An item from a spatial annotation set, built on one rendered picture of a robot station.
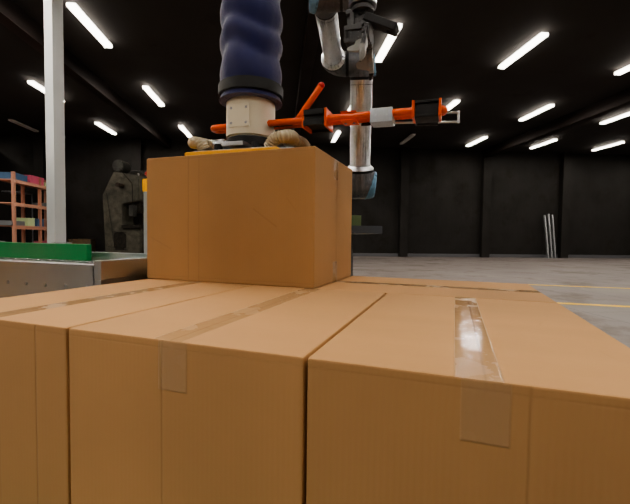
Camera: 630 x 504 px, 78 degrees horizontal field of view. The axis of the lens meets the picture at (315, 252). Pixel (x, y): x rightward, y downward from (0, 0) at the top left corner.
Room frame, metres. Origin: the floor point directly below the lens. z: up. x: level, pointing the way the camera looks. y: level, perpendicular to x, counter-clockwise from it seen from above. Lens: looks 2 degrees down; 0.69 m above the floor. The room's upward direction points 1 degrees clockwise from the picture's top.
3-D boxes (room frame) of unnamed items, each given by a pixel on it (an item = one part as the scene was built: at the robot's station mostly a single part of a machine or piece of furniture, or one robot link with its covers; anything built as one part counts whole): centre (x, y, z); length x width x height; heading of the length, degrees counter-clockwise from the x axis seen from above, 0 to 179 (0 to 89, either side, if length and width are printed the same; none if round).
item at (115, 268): (1.50, 0.54, 0.58); 0.70 x 0.03 x 0.06; 160
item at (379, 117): (1.23, -0.21, 1.07); 0.07 x 0.07 x 0.04; 71
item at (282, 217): (1.38, 0.21, 0.74); 0.60 x 0.40 x 0.40; 70
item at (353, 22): (1.26, -0.14, 1.36); 0.09 x 0.08 x 0.12; 70
